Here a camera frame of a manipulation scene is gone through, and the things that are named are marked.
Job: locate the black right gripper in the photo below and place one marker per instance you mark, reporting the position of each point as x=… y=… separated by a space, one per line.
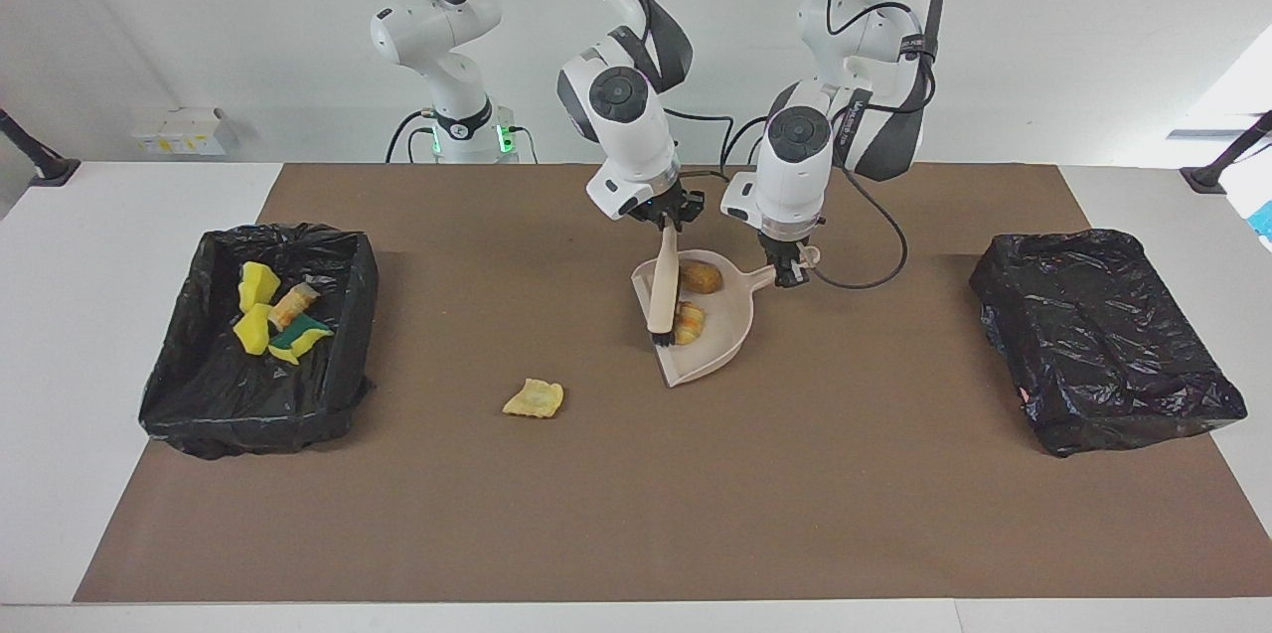
x=666 y=208

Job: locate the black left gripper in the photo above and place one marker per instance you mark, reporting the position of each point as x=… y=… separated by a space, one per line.
x=785 y=247

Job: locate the brown bread roll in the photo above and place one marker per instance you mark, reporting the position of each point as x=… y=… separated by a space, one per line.
x=701 y=276

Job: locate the beige brush with black bristles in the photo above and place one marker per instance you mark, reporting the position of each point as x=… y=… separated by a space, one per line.
x=663 y=290

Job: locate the beige plastic dustpan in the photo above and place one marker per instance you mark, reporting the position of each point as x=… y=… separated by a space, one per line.
x=715 y=335

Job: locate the yellow green sponge piece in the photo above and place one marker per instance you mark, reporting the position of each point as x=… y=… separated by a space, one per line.
x=258 y=285
x=251 y=330
x=298 y=342

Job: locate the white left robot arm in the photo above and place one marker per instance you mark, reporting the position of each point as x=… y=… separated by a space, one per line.
x=795 y=186

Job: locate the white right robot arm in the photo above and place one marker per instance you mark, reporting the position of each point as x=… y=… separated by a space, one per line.
x=626 y=136

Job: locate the bin covered with black bag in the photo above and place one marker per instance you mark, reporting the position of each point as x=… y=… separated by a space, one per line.
x=1103 y=345

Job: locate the open bin with black bag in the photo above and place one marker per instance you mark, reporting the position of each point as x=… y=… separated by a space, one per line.
x=219 y=404

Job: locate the flat yellow pastry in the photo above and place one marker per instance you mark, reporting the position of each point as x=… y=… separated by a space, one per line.
x=534 y=398

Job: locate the brown table mat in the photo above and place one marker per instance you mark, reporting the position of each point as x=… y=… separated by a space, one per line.
x=636 y=534

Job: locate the black stand clamp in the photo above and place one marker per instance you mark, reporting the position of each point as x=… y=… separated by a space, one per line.
x=1207 y=178
x=45 y=166

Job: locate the blue object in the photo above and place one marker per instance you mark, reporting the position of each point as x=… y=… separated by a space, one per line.
x=1264 y=221

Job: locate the white wall socket boxes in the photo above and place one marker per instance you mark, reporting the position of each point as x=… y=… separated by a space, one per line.
x=184 y=131

